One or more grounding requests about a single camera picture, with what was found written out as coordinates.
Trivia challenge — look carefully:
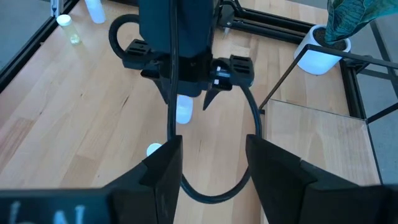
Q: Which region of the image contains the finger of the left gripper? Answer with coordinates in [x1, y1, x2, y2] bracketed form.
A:
[122, 39, 171, 105]
[202, 54, 256, 112]

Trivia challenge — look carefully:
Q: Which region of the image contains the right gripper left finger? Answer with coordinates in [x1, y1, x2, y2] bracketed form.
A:
[104, 134, 183, 224]

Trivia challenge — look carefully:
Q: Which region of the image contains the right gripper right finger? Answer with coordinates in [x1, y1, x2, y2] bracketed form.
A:
[244, 133, 386, 224]

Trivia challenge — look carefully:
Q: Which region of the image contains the yellow medicine bottle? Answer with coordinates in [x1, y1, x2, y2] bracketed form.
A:
[146, 142, 164, 157]
[55, 14, 83, 46]

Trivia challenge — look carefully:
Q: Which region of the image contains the white medicine bottle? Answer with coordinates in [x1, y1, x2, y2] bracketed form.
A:
[84, 0, 106, 25]
[175, 95, 194, 125]

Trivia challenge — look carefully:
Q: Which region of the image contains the white plant pot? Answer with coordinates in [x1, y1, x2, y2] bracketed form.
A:
[294, 24, 352, 76]

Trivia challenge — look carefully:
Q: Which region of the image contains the green snake plant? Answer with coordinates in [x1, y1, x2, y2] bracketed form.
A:
[323, 0, 398, 46]

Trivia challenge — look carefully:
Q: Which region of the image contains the black aluminium table frame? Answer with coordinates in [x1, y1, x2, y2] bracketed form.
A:
[217, 0, 398, 121]

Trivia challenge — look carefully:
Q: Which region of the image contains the wooden shelf black frame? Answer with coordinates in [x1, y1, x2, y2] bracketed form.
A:
[257, 43, 398, 187]

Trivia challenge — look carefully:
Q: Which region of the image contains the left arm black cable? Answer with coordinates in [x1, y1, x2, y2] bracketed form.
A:
[108, 0, 262, 205]

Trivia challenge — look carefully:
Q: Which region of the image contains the silver metal bracket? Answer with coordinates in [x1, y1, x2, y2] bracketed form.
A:
[50, 0, 64, 18]

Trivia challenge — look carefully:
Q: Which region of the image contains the black front frame rail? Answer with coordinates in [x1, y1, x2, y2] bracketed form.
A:
[0, 0, 80, 93]

